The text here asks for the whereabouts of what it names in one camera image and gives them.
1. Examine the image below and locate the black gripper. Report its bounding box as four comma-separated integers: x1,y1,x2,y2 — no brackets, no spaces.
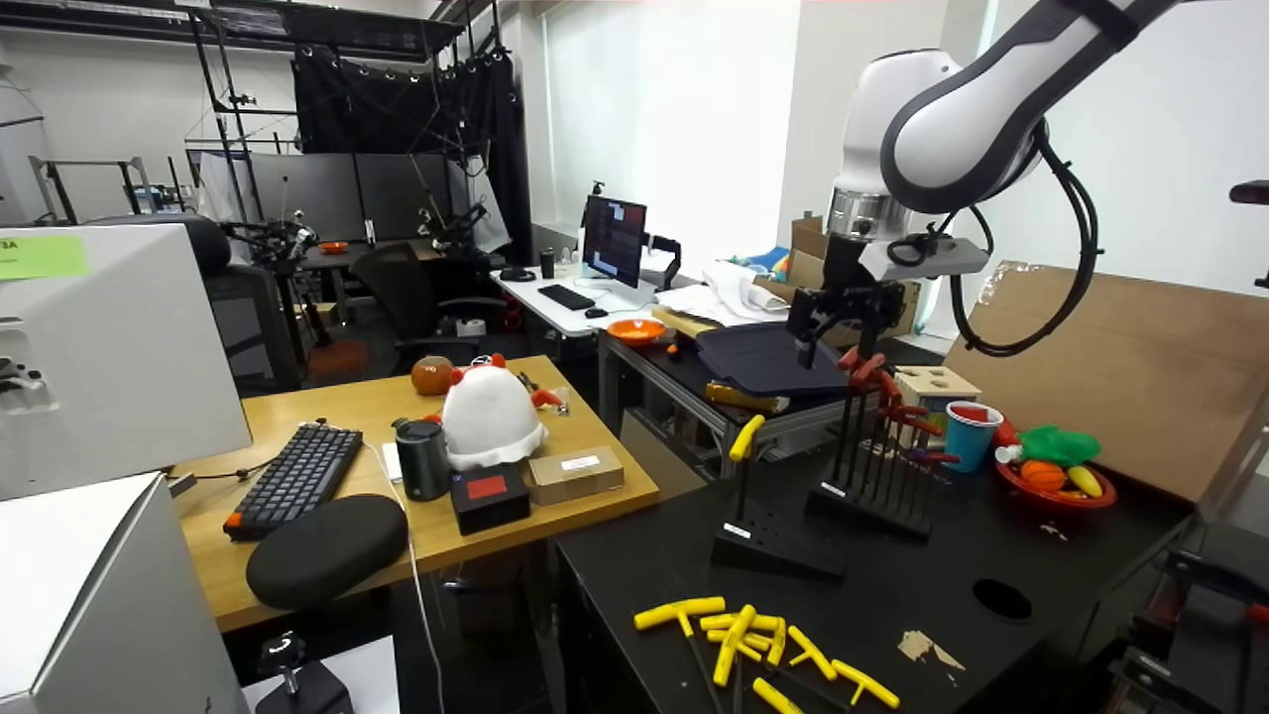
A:
791,236,914,372

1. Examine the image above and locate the yellow T-handle screwdriver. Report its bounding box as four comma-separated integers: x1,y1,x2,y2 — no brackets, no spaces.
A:
698,610,795,672
828,656,903,714
785,623,842,685
722,413,775,540
632,597,730,642
709,605,762,689
751,675,804,714

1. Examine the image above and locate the black perforated holder panel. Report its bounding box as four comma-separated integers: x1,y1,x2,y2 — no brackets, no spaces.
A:
709,520,849,589

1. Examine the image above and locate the grey partition panel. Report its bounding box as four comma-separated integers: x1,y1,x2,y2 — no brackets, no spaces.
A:
196,153,462,249

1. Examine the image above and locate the light wooden box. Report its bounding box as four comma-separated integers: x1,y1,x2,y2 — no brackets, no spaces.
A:
892,362,984,450

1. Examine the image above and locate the white paper stack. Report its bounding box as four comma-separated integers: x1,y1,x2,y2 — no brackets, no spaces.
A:
657,253,796,332

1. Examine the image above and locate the grey metal table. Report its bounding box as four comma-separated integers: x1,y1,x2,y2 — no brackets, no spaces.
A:
596,331,849,490

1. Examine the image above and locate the black screwdriver stand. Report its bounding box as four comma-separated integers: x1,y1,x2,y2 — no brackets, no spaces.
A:
804,477,935,548

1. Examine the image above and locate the green toy vegetable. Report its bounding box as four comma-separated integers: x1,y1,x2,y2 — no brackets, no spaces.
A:
1018,420,1101,467

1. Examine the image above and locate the orange toy fruit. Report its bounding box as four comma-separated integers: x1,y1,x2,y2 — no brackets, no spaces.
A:
1017,455,1072,502

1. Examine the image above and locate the black computer monitor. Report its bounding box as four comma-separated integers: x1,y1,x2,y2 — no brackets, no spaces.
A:
578,192,651,291

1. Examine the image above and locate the orange toy bowl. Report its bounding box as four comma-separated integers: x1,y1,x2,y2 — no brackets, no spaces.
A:
994,455,1121,520

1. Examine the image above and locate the small black keyboard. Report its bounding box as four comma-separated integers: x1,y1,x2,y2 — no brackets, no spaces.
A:
534,282,602,318

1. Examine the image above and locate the large cardboard sheet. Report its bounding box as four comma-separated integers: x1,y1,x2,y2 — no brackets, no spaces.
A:
945,257,1269,507

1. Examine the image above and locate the tan flat box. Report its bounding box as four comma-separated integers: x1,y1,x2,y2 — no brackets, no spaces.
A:
522,445,628,507

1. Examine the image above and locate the tan wood chip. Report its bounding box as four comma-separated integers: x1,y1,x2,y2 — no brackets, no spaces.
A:
896,626,969,680

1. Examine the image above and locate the black box red label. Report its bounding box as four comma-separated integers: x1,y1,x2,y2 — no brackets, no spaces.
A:
450,465,534,540

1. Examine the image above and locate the orange ball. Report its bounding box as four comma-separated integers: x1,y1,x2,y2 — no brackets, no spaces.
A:
407,352,469,400

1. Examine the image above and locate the black office chair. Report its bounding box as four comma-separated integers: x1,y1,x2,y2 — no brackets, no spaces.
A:
184,216,308,393
348,236,530,369

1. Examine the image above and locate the black cylinder speaker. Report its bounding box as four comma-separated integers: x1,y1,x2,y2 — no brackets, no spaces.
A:
394,413,456,504

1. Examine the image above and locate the wooden desk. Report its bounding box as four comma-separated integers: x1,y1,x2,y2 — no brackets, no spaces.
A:
171,352,668,635

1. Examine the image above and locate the black curtain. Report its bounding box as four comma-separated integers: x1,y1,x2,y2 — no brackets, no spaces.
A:
290,43,534,261

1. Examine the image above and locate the black round cushion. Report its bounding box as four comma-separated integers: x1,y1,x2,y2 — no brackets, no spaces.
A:
242,494,411,614

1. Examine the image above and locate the black keyboard orange trim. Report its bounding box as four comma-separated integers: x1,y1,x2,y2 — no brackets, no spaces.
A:
220,420,370,543

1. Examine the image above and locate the black knob stand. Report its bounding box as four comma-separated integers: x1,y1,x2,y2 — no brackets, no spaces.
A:
251,630,357,714

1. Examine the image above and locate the tall white box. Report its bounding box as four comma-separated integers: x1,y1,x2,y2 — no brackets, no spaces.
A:
0,220,255,504

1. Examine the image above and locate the green sticky note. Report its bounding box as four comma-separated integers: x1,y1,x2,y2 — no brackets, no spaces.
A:
0,236,97,285

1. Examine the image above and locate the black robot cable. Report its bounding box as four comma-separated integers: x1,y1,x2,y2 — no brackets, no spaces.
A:
949,118,1105,362

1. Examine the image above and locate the black equipment frame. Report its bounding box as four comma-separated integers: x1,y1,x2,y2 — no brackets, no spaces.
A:
1105,520,1269,714

